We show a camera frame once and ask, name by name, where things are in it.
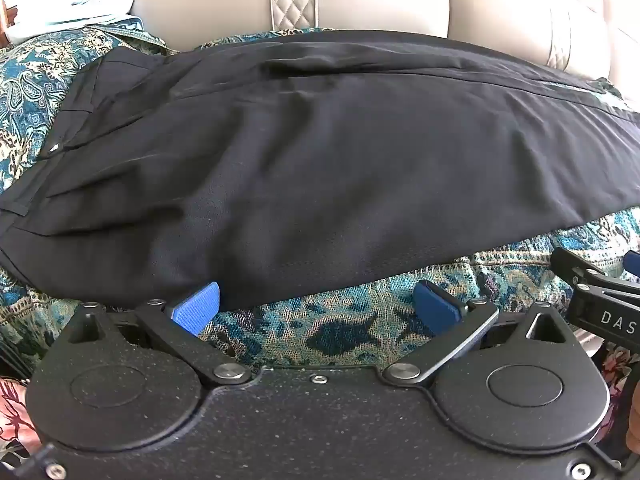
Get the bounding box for person's right hand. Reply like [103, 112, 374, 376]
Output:
[626, 396, 640, 461]

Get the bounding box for black pants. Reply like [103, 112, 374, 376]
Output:
[0, 30, 640, 313]

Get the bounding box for light blue cloth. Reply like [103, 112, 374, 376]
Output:
[2, 0, 151, 46]

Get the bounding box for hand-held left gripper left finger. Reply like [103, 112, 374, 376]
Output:
[65, 281, 253, 389]

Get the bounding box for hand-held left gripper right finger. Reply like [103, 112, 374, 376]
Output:
[382, 280, 574, 389]

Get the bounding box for teal paisley blanket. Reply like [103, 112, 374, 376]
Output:
[0, 27, 640, 378]

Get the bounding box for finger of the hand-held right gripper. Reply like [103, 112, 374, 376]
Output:
[549, 245, 640, 291]

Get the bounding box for red floral cloth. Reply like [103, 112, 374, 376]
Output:
[0, 374, 38, 468]
[596, 342, 640, 398]

